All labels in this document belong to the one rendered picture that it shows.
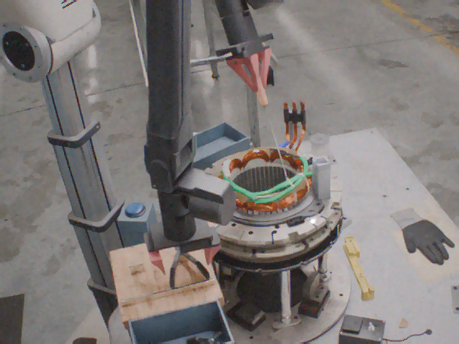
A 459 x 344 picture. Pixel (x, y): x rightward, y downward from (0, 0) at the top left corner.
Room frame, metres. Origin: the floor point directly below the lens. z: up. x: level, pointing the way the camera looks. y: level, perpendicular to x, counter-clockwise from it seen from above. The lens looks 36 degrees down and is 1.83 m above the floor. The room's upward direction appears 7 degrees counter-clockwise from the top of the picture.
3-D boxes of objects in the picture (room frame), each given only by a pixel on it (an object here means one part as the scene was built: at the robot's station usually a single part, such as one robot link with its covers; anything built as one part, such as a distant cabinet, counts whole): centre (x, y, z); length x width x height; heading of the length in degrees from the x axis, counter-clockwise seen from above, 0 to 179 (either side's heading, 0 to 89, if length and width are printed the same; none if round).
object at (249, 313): (0.86, -0.01, 0.83); 0.05 x 0.04 x 0.02; 43
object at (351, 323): (0.76, -0.25, 0.81); 0.10 x 0.06 x 0.06; 66
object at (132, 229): (1.02, 0.22, 0.91); 0.07 x 0.07 x 0.25; 79
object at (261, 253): (0.82, -0.08, 1.06); 0.09 x 0.04 x 0.01; 105
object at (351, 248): (0.99, -0.29, 0.80); 0.22 x 0.04 x 0.03; 2
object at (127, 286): (0.78, 0.15, 1.05); 0.20 x 0.19 x 0.02; 12
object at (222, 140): (1.21, 0.07, 0.92); 0.25 x 0.11 x 0.28; 120
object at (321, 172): (0.92, -0.18, 1.14); 0.03 x 0.03 x 0.09; 15
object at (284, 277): (0.83, -0.09, 0.91); 0.02 x 0.02 x 0.21
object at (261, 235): (0.96, -0.07, 1.09); 0.32 x 0.32 x 0.01
